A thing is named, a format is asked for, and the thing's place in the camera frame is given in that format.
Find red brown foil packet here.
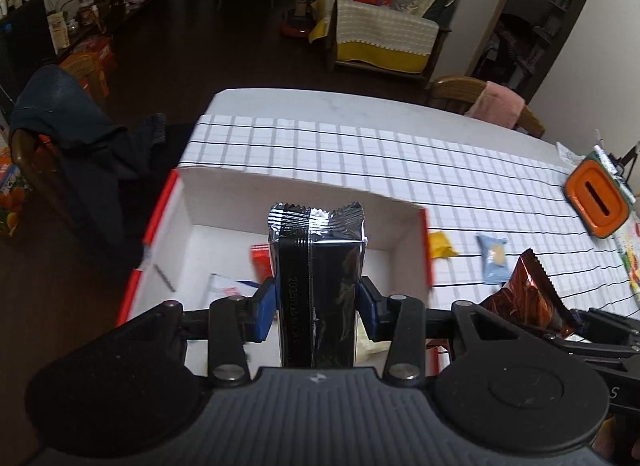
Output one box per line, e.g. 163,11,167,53
480,249,579,337

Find light blue cookie packet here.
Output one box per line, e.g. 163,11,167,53
476,234,511,285

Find yellow snack packet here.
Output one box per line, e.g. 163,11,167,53
428,231,458,259

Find red snack packet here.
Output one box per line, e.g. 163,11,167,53
250,244,273,283

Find black silver snack bar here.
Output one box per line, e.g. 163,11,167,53
267,203,367,368

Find blue white snack packet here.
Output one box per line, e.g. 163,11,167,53
200,273,259,309

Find cream white snack packet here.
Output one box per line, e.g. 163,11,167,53
356,319,390,365

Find person right hand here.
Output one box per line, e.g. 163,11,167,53
592,416,639,465

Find colourful printed plastic bag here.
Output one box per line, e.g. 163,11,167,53
613,212,640,300

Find orange green storage container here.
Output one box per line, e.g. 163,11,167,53
563,145,636,239

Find red white cardboard box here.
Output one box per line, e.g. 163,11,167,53
118,167,431,323

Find checkered white tablecloth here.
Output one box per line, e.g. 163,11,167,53
180,114,639,317

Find chair with dark jacket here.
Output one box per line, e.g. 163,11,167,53
10,65,166,267

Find orange juice carton box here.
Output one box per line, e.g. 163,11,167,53
0,146,29,237

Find wooden chair pink towel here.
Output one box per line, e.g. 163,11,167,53
427,76,546,139

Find sofa with cream cover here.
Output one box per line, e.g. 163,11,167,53
309,0,456,78

